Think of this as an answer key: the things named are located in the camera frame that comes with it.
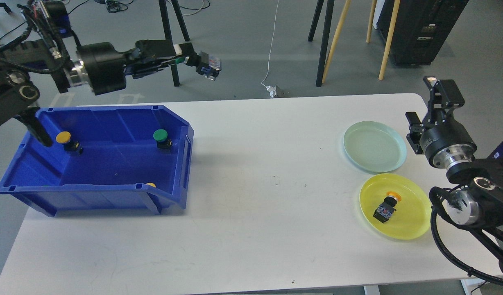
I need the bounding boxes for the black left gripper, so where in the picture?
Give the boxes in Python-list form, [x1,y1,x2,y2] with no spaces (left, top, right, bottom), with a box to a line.
[76,40,197,95]

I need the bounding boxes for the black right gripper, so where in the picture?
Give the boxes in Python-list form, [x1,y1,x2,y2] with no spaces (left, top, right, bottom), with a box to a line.
[406,76,477,168]

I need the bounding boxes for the green push button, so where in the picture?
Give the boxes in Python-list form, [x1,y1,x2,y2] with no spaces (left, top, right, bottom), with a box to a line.
[175,52,222,81]
[153,129,173,154]

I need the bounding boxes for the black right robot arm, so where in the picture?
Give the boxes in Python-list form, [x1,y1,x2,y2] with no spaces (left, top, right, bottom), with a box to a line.
[405,75,503,286]

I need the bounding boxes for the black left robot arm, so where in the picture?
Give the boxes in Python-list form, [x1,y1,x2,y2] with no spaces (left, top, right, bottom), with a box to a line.
[0,0,208,146]

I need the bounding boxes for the light green plate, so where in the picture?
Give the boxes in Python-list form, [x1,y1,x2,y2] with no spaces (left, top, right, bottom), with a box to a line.
[342,121,407,174]

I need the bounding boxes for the yellow plate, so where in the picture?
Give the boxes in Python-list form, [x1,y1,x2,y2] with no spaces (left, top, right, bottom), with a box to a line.
[359,173,431,241]

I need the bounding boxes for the yellow push button back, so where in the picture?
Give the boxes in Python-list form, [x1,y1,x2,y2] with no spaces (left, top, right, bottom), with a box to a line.
[55,131,84,156]

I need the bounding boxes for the black tripod left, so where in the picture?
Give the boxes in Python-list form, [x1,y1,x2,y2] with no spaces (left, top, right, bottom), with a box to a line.
[158,0,190,87]

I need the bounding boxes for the black cabinet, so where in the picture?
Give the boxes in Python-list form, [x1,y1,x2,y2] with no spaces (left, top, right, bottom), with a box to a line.
[390,0,468,68]

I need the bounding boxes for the blue plastic bin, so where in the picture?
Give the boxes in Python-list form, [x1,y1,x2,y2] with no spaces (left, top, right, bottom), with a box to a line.
[0,106,194,217]

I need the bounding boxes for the wooden stand legs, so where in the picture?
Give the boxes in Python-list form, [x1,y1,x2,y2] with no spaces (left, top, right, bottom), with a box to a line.
[317,0,401,83]

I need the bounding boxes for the black tripod legs right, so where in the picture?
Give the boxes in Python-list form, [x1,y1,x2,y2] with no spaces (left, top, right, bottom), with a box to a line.
[307,0,335,87]

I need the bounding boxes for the black floor cables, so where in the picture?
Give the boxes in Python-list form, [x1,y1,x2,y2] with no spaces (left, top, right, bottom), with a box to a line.
[0,0,211,45]

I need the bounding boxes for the white cable with plug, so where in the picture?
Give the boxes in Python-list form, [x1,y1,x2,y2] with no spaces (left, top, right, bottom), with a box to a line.
[261,0,280,99]

